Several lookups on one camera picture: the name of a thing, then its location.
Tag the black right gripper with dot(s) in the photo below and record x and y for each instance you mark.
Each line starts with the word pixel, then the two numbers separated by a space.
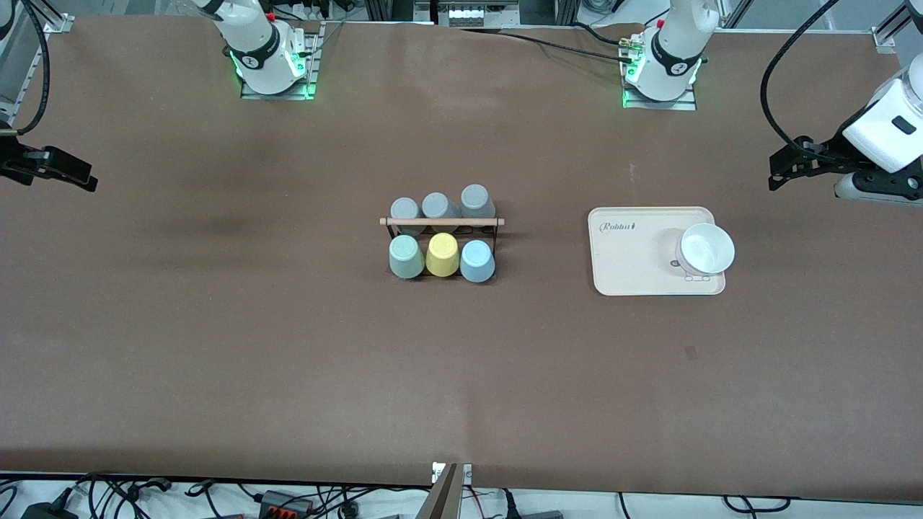
pixel 16 156

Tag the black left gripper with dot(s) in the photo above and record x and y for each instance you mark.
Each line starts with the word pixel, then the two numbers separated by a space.
pixel 826 154

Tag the light blue cup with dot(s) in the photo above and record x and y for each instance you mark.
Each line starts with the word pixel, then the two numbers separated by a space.
pixel 477 261

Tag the pale green cup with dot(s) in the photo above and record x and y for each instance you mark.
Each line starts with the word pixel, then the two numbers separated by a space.
pixel 406 257

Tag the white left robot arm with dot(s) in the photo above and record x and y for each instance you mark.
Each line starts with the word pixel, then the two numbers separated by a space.
pixel 674 50

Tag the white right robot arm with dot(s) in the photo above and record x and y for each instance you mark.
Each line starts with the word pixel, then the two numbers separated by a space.
pixel 256 43

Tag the white bowl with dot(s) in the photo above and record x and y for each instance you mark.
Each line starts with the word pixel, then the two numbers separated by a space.
pixel 707 249

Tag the beige rectangular tray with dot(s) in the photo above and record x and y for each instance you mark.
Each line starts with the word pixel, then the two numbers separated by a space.
pixel 634 267

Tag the grey cup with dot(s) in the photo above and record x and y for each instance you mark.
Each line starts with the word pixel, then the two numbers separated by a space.
pixel 405 208
pixel 476 198
pixel 438 205

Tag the black power adapter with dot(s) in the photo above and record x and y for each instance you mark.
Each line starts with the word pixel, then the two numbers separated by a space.
pixel 47 510

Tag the yellow cup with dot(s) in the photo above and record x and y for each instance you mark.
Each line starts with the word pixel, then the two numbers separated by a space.
pixel 442 254

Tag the grey device white buttons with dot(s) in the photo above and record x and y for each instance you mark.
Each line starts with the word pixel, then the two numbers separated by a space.
pixel 465 16

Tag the black connector block red clips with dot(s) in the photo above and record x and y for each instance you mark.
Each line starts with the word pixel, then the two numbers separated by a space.
pixel 285 503

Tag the aluminium frame profile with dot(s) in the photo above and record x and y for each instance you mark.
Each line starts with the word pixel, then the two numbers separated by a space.
pixel 894 25
pixel 21 79

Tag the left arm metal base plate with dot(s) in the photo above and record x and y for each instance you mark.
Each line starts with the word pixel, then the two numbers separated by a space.
pixel 660 104

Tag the grey post with white brackets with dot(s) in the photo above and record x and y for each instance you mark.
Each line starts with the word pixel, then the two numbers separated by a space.
pixel 443 497

